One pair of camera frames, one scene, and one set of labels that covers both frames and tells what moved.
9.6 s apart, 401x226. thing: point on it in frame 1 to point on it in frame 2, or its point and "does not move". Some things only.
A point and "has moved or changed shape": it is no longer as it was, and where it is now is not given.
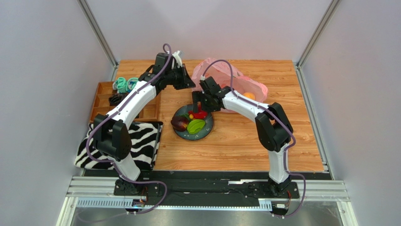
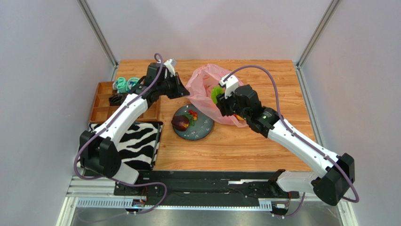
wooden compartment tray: [149, 111] does not move
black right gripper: [200, 100] to [226, 104]
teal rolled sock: [121, 84] does not move
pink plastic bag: [228, 76] has moved or changed shape
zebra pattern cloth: [144, 140] does not move
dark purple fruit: [179, 124] does not move
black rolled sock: [115, 99] does not move
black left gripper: [187, 82] to [180, 91]
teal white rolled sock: [131, 84] does not move
